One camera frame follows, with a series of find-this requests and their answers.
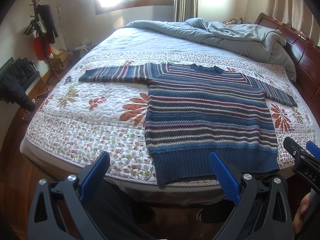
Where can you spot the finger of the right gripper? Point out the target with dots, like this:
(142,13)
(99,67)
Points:
(313,149)
(294,149)

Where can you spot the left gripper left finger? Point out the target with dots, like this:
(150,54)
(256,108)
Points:
(45,217)

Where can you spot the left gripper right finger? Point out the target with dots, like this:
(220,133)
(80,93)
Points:
(261,206)

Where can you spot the blue striped knit sweater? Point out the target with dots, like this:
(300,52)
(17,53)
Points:
(195,110)

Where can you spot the person right hand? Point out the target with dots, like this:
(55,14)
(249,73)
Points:
(298,219)

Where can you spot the white floral quilted bedspread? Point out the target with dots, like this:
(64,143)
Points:
(79,120)

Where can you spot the dark wooden headboard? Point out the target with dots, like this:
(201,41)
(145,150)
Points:
(305,56)

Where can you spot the grey rumpled duvet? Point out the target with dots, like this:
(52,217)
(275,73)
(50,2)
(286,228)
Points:
(256,42)

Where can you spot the patterned pillow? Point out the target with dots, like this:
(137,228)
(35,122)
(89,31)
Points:
(237,20)

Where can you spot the beige pleated curtain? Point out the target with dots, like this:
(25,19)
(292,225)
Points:
(296,14)

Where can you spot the red hanging bag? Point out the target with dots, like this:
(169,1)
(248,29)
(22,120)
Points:
(42,47)

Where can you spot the grey window curtain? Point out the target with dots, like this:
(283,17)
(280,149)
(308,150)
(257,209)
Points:
(185,9)

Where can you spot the black hanging jacket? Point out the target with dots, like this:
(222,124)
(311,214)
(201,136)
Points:
(48,20)

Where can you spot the wooden coat rack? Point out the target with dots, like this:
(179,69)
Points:
(35,26)

